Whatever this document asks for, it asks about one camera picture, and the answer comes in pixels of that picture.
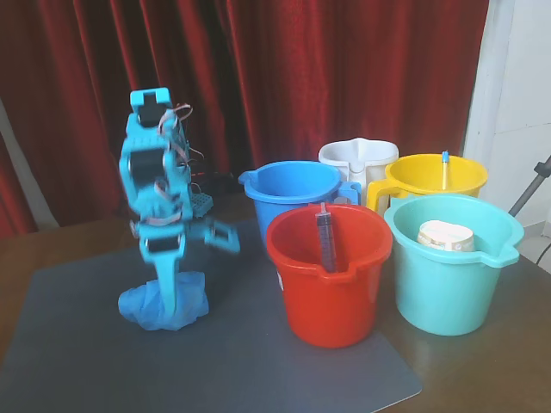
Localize blue disposable cap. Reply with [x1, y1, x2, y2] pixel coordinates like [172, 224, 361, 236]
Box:
[118, 271, 211, 332]

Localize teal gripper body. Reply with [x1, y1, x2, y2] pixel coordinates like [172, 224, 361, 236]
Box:
[131, 218, 213, 264]

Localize turquoise plastic bucket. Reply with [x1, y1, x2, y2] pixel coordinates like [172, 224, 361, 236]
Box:
[382, 193, 525, 336]

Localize grey rubber mat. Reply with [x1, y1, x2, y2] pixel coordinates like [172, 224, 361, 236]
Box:
[0, 217, 424, 413]

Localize blue perforated block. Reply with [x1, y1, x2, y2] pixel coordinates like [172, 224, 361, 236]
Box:
[191, 193, 215, 219]

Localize yellow plastic bucket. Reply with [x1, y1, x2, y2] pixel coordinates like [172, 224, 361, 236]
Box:
[365, 153, 489, 216]

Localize red plastic bucket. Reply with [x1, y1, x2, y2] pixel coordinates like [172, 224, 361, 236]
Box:
[265, 204, 393, 349]

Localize red curtain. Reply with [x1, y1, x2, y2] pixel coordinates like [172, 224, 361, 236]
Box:
[0, 0, 492, 237]

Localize metal camera tripod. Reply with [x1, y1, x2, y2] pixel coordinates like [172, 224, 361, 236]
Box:
[507, 154, 551, 216]

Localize yellow stick with blue tip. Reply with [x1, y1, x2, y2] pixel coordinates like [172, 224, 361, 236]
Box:
[439, 150, 451, 191]

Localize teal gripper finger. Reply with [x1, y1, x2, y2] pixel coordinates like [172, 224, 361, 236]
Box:
[204, 220, 243, 256]
[147, 255, 183, 323]

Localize blue plastic bucket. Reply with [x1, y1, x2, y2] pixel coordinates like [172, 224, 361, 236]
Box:
[238, 160, 362, 255]

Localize purple plastic syringe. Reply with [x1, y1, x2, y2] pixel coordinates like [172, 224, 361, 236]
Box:
[315, 201, 337, 274]

